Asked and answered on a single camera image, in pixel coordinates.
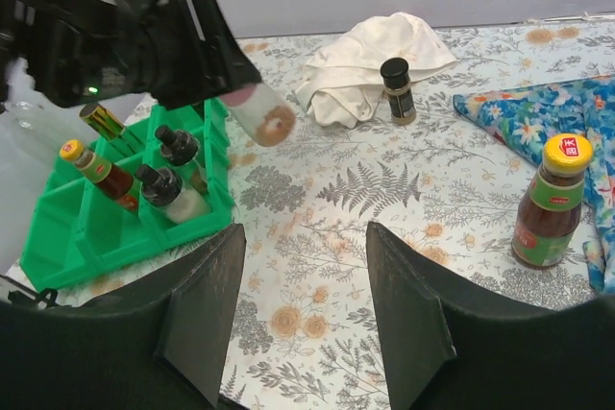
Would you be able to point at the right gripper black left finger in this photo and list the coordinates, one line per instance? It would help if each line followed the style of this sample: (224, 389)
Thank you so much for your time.
(159, 342)

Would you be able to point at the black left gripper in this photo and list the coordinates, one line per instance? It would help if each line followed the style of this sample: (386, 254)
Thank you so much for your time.
(84, 51)

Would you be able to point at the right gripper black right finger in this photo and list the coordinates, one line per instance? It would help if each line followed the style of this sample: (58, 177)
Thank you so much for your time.
(448, 343)

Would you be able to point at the pink-lid spice jar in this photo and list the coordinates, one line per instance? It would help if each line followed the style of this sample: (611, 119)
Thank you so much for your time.
(262, 113)

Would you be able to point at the small black-cap spice jar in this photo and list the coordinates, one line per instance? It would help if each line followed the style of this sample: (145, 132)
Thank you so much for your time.
(183, 151)

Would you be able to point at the gold-cap pepper grinder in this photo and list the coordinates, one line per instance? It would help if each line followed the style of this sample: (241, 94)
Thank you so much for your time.
(102, 121)

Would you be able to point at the black-cap white powder bottle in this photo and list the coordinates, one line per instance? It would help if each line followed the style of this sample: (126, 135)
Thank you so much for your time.
(166, 191)

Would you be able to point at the red chili sauce bottle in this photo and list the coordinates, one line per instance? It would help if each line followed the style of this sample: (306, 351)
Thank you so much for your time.
(116, 183)
(549, 212)

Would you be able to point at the black-lid seasoning shaker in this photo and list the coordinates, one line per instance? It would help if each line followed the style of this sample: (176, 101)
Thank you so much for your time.
(397, 89)

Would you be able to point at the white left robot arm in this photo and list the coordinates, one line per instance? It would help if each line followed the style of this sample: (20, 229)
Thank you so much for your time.
(181, 52)

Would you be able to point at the green plastic organizer tray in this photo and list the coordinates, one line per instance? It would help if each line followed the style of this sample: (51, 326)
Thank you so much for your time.
(77, 233)

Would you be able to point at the white crumpled cloth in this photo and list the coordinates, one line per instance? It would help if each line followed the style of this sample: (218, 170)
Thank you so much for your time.
(341, 83)

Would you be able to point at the blue floral cloth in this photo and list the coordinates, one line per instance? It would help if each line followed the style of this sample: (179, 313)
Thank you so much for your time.
(524, 119)

